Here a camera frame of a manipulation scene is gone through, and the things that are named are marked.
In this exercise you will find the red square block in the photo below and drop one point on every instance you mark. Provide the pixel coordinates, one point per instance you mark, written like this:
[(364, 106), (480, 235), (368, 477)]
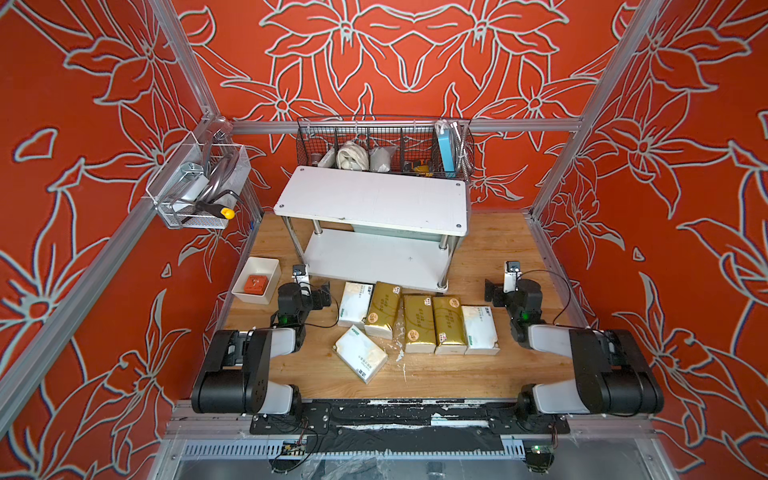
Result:
[(256, 284)]

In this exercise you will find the white tissue pack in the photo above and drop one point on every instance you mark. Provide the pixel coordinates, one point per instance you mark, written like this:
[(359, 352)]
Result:
[(480, 330), (355, 303), (364, 359)]

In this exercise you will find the light blue box in basket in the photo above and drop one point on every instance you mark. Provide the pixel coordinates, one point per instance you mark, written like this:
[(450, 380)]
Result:
[(444, 135)]

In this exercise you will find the white cloth roll in basket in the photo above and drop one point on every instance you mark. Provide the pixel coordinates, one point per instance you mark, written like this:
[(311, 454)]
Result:
[(352, 156)]

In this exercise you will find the white two-tier shelf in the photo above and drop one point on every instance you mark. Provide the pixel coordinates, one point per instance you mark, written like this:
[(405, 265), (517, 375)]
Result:
[(375, 227)]

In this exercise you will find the white tissue pack front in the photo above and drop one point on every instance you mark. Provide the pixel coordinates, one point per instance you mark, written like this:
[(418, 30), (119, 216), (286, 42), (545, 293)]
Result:
[(364, 359)]

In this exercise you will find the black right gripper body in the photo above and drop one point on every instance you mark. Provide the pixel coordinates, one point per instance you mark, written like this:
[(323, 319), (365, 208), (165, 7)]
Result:
[(500, 299)]

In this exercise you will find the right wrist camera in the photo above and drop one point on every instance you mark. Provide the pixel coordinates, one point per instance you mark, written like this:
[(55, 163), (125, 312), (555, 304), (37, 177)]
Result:
[(512, 274)]

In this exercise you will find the black wire basket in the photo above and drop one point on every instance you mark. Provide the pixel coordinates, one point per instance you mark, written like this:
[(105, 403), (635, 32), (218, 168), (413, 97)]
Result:
[(396, 145)]

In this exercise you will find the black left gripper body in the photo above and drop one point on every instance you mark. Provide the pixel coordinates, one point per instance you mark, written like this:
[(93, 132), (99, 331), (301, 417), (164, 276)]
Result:
[(313, 303)]

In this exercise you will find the gold tissue pack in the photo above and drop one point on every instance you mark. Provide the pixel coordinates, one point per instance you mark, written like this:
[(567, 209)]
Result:
[(449, 326), (383, 310), (420, 336)]

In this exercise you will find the yellow handled tool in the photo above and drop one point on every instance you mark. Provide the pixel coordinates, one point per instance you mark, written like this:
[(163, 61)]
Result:
[(216, 210)]

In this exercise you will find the clear plastic wall bin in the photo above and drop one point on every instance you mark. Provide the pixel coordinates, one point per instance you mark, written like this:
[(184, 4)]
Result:
[(211, 171)]

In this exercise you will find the white square tray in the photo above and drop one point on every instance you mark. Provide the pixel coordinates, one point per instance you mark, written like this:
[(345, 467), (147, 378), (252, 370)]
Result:
[(258, 265)]

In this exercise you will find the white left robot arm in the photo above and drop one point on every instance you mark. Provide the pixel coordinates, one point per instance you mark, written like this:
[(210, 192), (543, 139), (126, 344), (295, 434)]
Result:
[(234, 376)]

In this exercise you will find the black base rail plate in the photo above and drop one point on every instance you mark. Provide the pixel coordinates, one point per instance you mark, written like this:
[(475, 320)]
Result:
[(415, 426)]

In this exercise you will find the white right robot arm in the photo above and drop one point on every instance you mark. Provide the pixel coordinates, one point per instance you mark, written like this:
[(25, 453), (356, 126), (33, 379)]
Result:
[(611, 375)]

